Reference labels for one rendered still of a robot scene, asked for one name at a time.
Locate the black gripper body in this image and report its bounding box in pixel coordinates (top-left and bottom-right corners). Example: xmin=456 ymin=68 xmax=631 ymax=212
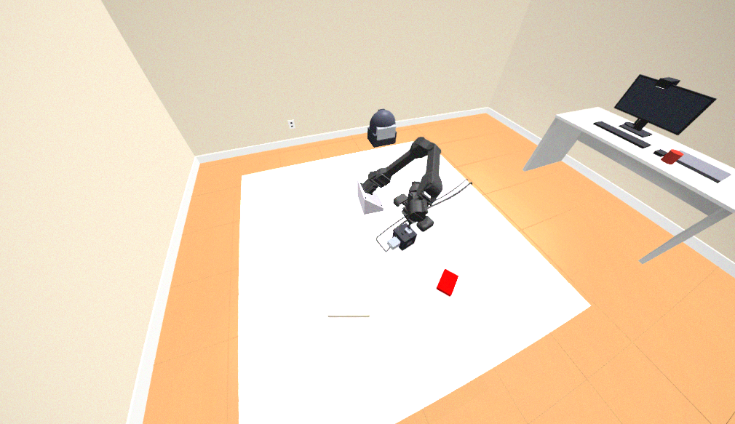
xmin=393 ymin=194 xmax=434 ymax=232

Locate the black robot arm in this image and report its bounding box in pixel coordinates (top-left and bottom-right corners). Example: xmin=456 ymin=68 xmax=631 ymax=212
xmin=360 ymin=137 xmax=442 ymax=222

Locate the red rectangular block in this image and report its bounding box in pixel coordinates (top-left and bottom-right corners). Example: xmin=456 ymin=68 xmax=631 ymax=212
xmin=436 ymin=269 xmax=458 ymax=296

